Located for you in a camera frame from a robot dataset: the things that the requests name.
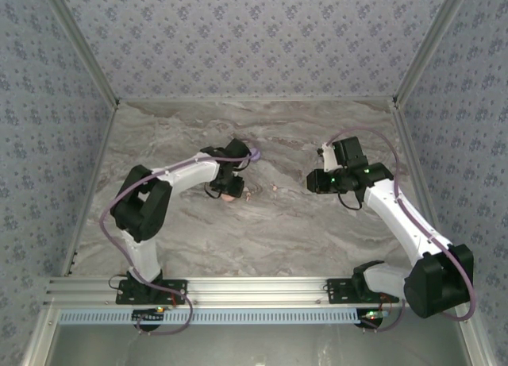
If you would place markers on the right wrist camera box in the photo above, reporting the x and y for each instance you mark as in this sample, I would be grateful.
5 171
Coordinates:
328 157

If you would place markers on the small controller board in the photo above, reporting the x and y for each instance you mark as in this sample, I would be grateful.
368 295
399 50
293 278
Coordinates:
147 316
371 315

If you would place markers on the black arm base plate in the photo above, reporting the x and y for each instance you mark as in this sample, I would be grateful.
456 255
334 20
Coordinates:
337 294
124 297

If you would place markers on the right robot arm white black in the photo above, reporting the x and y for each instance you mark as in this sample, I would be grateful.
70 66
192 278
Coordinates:
393 215

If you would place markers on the pink earbud charging case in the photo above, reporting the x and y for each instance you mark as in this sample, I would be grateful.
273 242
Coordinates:
228 199

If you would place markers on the aluminium side rail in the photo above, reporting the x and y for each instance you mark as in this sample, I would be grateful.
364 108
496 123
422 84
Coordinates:
100 151
409 143

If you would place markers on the aluminium mounting rail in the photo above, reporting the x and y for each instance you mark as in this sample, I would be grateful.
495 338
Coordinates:
254 290

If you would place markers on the aluminium corner post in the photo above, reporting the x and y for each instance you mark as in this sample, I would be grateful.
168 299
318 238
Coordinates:
82 44
429 44

